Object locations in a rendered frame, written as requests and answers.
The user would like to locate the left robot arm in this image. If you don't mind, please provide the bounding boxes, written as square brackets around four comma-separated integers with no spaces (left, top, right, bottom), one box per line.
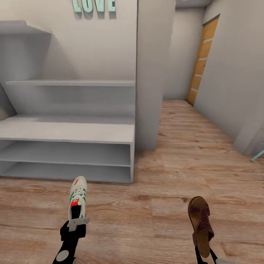
[52,217,90,264]

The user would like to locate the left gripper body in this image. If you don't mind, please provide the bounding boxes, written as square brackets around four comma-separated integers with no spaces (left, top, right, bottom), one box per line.
[61,224,86,243]

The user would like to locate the sandal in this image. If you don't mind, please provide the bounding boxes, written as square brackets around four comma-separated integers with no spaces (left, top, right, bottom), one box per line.
[188,196,215,258]

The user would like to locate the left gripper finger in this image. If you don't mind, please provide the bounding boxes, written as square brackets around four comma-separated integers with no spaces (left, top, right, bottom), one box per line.
[60,221,69,235]

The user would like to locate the gym shoe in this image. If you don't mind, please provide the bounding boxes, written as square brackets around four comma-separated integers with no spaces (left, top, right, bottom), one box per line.
[68,176,87,225]

